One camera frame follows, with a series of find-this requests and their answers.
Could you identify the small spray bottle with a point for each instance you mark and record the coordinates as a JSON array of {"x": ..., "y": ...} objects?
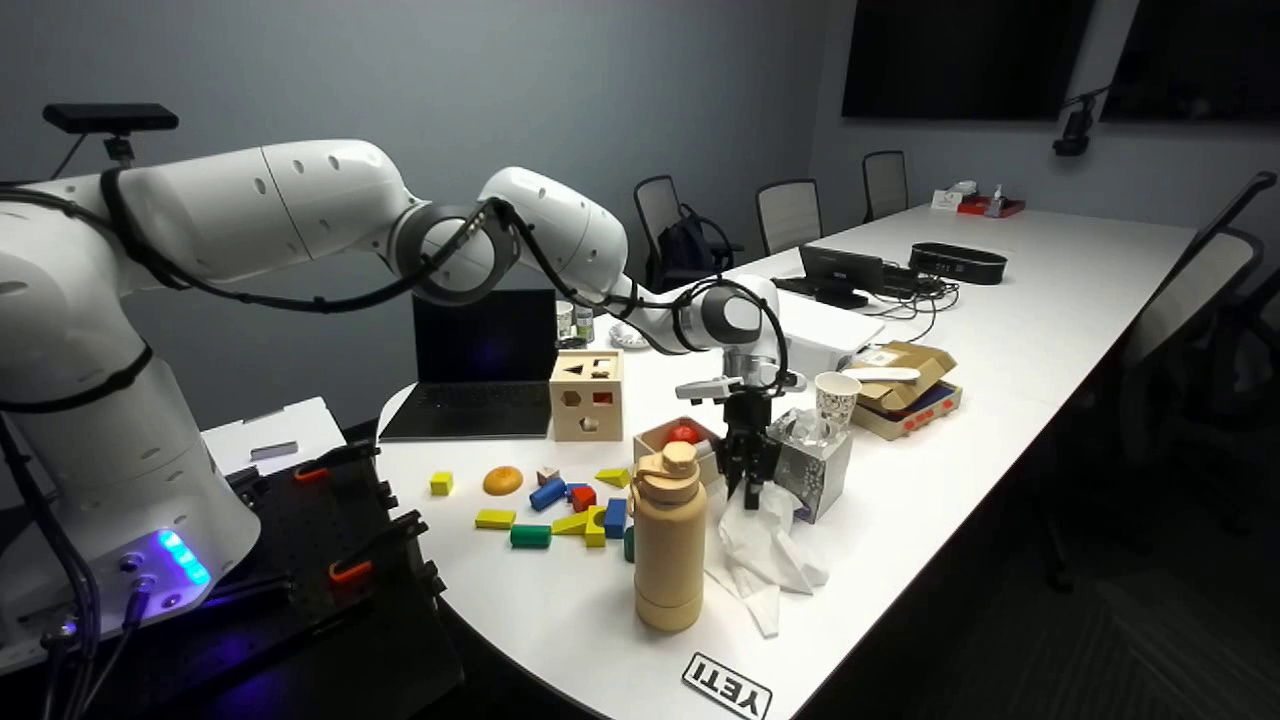
[{"x": 586, "y": 324}]

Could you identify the black camera on stand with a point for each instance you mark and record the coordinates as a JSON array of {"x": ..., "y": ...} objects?
[{"x": 111, "y": 117}]

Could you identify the large black wall screen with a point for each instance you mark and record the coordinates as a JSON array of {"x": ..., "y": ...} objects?
[
  {"x": 966, "y": 57},
  {"x": 1192, "y": 61}
]

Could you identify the small yellow cube block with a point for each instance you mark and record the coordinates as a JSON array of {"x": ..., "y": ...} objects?
[{"x": 440, "y": 487}]

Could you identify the blue wooden block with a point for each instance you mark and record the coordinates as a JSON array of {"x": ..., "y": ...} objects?
[
  {"x": 549, "y": 497},
  {"x": 616, "y": 519}
]

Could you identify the yellow wooden block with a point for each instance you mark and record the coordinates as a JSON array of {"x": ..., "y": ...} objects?
[{"x": 574, "y": 527}]

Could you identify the flat red printed box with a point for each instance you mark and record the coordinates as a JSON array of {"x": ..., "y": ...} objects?
[{"x": 920, "y": 417}]

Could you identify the white paper sheet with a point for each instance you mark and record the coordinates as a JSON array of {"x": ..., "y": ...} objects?
[{"x": 265, "y": 427}]

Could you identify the black robot cart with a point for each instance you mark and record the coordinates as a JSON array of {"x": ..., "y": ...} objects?
[{"x": 333, "y": 643}]

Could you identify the green wooden block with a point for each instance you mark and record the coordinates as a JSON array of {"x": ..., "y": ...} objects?
[
  {"x": 630, "y": 544},
  {"x": 531, "y": 538}
]

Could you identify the yellow flat block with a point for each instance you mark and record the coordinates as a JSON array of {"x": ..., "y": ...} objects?
[{"x": 492, "y": 522}]

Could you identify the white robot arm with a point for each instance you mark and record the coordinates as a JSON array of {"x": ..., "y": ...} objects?
[{"x": 265, "y": 213}]

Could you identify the black laptop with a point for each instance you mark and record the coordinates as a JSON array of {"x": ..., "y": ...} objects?
[{"x": 467, "y": 364}]

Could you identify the small wooden box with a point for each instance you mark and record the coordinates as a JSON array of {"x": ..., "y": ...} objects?
[{"x": 654, "y": 442}]

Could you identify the black backpack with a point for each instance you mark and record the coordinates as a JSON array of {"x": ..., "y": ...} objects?
[{"x": 698, "y": 245}]

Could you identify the wooden shape sorter cube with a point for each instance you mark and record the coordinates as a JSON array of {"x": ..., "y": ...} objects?
[{"x": 586, "y": 402}]

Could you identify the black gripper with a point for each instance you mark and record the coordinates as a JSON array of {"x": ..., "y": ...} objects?
[{"x": 751, "y": 427}]

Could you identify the small white box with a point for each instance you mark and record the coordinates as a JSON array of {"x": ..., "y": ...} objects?
[{"x": 950, "y": 202}]

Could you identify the yellow triangle block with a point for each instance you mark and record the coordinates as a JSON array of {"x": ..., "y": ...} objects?
[{"x": 615, "y": 478}]

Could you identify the red wooden block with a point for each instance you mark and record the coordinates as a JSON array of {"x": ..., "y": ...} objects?
[{"x": 582, "y": 497}]

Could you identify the dark office chair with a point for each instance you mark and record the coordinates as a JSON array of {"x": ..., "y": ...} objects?
[{"x": 1202, "y": 305}]

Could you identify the white flat box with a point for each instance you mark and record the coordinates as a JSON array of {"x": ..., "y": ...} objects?
[{"x": 835, "y": 324}]

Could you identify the open cardboard box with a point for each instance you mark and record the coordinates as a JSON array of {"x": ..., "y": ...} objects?
[{"x": 914, "y": 364}]

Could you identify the grey office chair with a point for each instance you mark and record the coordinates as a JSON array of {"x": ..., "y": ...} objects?
[
  {"x": 885, "y": 183},
  {"x": 789, "y": 213},
  {"x": 654, "y": 202}
]

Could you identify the tan water bottle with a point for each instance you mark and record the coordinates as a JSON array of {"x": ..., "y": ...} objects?
[{"x": 670, "y": 560}]

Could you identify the black monitor device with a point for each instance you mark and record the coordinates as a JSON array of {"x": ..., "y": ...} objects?
[{"x": 842, "y": 270}]

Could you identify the red tray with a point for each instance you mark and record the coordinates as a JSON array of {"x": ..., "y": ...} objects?
[{"x": 998, "y": 205}]

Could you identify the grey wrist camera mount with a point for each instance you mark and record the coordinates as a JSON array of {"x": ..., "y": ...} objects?
[{"x": 704, "y": 389}]

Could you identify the orange clamp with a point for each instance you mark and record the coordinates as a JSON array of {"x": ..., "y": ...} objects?
[
  {"x": 348, "y": 573},
  {"x": 308, "y": 472}
]

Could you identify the white napkin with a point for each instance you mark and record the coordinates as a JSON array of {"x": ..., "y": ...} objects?
[{"x": 783, "y": 541}]

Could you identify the orange dome block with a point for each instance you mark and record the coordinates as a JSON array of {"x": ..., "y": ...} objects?
[{"x": 503, "y": 480}]

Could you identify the white paper cup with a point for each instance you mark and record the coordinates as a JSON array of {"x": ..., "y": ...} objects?
[{"x": 836, "y": 402}]

